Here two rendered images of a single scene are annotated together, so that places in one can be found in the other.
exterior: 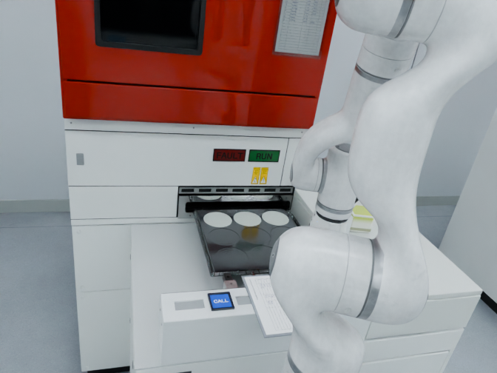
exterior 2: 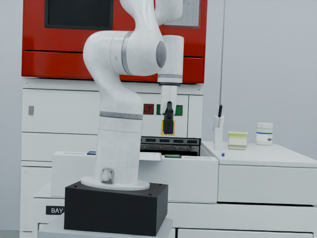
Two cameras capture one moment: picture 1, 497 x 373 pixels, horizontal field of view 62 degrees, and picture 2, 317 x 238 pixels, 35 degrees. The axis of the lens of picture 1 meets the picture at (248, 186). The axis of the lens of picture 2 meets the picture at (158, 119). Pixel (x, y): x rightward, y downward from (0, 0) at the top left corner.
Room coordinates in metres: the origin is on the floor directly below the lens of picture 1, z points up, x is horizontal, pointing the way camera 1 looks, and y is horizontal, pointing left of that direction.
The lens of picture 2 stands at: (-0.78, -0.69, 1.18)
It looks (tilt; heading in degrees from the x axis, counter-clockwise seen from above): 3 degrees down; 18
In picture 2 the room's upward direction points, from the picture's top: 2 degrees clockwise
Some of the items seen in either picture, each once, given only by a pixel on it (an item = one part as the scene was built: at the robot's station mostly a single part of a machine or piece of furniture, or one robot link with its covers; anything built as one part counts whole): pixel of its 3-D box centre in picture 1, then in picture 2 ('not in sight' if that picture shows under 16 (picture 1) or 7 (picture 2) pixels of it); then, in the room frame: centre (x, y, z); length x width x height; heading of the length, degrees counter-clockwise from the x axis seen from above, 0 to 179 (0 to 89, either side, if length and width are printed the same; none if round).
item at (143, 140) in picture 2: (238, 189); (150, 140); (1.37, 0.04, 0.96); 0.44 x 0.01 x 0.02; 109
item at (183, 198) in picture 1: (236, 205); (150, 154); (1.37, 0.03, 0.89); 0.44 x 0.02 x 0.10; 109
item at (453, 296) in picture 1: (369, 249); (252, 168); (1.21, -0.45, 0.89); 0.62 x 0.35 x 0.14; 19
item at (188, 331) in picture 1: (268, 318); (135, 176); (0.81, -0.10, 0.89); 0.55 x 0.09 x 0.14; 109
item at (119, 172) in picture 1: (191, 173); (112, 125); (1.32, 0.21, 1.02); 0.82 x 0.03 x 0.40; 109
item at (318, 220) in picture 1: (328, 229); (169, 98); (0.84, -0.20, 1.16); 0.10 x 0.07 x 0.11; 19
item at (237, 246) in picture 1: (255, 236); not in sight; (1.17, -0.05, 0.90); 0.34 x 0.34 x 0.01; 19
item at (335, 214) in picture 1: (333, 206); (170, 80); (0.84, -0.20, 1.22); 0.09 x 0.08 x 0.03; 19
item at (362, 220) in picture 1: (359, 218); (237, 140); (1.22, -0.38, 1.00); 0.07 x 0.07 x 0.07; 5
